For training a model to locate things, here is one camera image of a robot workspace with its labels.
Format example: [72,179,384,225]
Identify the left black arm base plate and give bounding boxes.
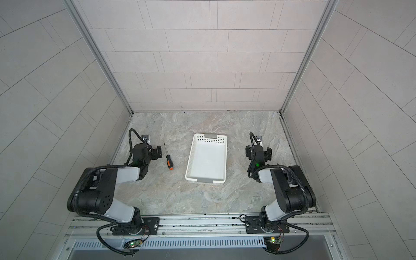
[110,217,160,236]

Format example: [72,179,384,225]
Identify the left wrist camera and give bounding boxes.
[142,134,150,142]

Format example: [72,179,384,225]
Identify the right corner aluminium post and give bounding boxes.
[280,0,339,115]

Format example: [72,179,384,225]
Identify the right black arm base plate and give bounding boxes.
[240,214,289,234]

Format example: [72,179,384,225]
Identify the green circuit board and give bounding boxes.
[123,239,143,249]
[263,237,282,252]

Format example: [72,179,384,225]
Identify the left green circuit board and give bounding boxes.
[123,239,143,249]

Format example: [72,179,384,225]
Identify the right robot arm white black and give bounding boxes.
[245,145,316,233]

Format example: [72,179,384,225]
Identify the orange black screwdriver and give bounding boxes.
[164,144,174,170]

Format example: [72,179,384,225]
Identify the corner aluminium post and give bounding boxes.
[280,0,339,115]
[63,0,134,115]

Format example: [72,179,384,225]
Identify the white plastic bin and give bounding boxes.
[185,133,228,185]

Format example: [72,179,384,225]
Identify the left corner aluminium post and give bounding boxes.
[63,0,134,115]

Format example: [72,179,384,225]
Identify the left black cable conduit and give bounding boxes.
[126,128,145,165]

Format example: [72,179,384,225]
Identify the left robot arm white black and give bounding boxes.
[67,143,162,236]

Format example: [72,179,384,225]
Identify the aluminium mounting rail frame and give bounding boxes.
[54,210,347,260]

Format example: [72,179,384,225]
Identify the right green circuit board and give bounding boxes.
[263,237,282,252]

